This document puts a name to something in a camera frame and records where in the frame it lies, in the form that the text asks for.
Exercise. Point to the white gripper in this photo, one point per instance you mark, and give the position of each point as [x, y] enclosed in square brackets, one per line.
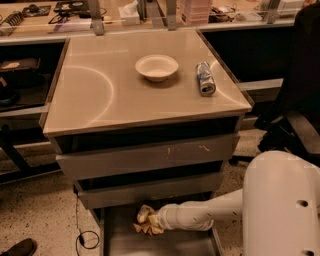
[165, 216]

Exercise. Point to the brown chip bag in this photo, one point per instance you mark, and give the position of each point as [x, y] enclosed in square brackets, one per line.
[143, 228]

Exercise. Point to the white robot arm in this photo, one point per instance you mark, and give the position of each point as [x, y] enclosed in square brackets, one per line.
[278, 203]

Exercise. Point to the middle grey drawer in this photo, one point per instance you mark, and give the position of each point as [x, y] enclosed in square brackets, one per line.
[169, 188]

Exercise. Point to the bottom open grey drawer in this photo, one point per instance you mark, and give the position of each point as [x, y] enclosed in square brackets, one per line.
[119, 237]

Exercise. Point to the top grey drawer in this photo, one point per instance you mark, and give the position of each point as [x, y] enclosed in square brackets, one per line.
[109, 162]

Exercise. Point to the grey drawer cabinet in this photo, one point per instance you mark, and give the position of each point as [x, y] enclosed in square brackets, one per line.
[101, 102]

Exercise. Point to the crushed silver soda can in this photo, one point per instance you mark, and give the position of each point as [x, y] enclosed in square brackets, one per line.
[205, 79]

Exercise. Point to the white paper bowl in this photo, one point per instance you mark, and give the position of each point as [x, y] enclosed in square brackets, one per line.
[156, 68]

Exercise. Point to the black office chair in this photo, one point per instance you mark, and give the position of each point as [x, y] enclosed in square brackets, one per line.
[291, 123]

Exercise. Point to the white tissue box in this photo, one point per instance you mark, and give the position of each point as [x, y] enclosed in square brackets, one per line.
[129, 14]

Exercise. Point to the pink stacked trays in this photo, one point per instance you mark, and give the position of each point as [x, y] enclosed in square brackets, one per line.
[195, 12]

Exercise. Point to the black coil spring holder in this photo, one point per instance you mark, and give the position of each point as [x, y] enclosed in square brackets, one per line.
[10, 23]

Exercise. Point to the black desk frame leg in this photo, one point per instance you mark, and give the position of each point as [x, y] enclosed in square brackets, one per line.
[8, 139]

